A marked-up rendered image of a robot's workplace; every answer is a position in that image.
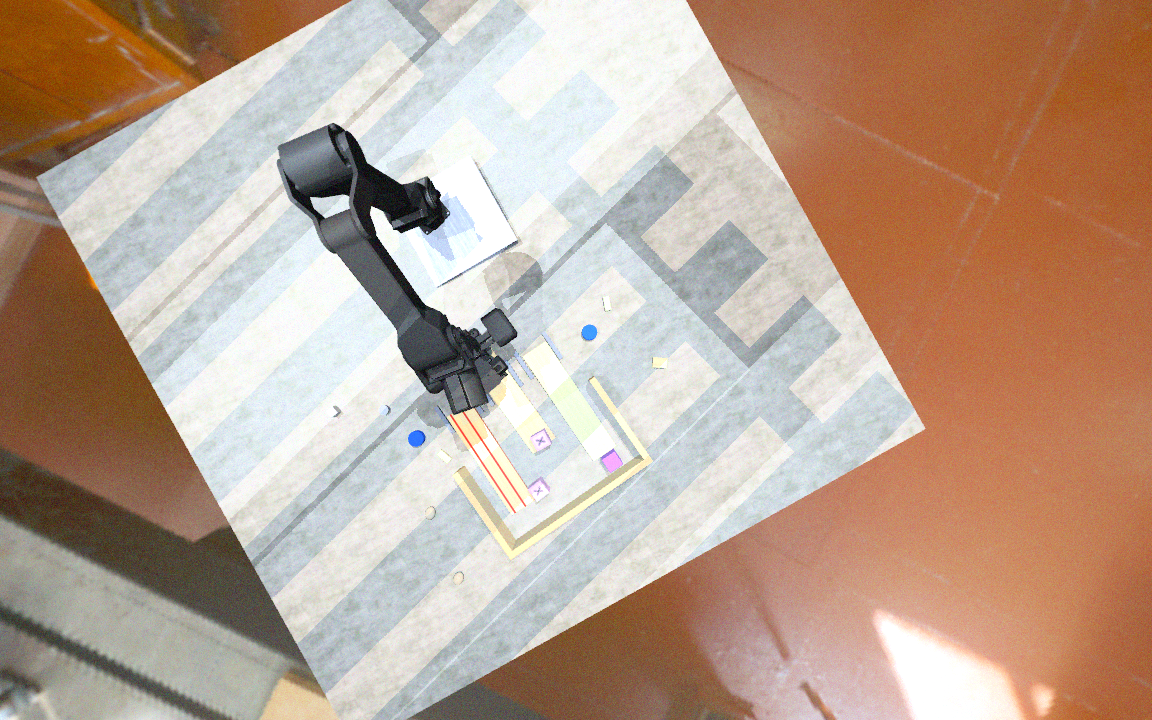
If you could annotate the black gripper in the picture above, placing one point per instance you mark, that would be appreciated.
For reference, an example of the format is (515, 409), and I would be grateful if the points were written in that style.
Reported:
(499, 328)

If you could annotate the cream strip with red stripes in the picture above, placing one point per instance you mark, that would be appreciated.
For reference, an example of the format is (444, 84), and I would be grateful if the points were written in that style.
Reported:
(473, 431)

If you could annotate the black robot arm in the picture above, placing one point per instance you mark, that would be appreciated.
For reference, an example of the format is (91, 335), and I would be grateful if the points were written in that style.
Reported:
(329, 162)

